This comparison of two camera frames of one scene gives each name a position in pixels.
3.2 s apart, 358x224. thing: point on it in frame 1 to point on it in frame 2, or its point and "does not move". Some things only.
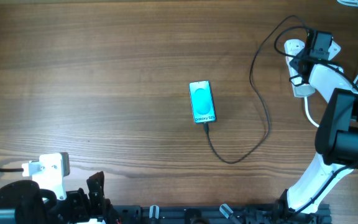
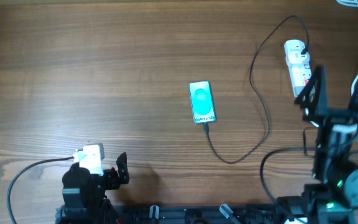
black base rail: x=321 y=213 does not move
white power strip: x=293 y=46 does not move
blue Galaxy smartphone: x=203 y=102 does not move
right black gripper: x=299 y=62 to x=339 y=114
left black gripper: x=82 y=210 to x=114 y=182
